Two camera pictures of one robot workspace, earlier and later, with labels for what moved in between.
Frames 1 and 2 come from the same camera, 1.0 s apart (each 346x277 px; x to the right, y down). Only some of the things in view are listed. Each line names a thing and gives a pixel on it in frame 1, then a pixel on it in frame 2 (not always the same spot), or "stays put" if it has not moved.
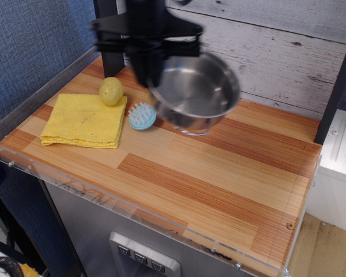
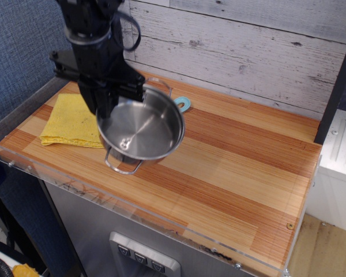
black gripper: x=146 y=31 to x=104 y=63
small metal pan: x=194 y=92 to x=141 y=130
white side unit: x=334 y=197 stays put
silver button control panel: x=132 y=258 stays put
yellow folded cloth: x=82 y=120 stays put
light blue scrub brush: x=142 y=116 to x=183 y=100
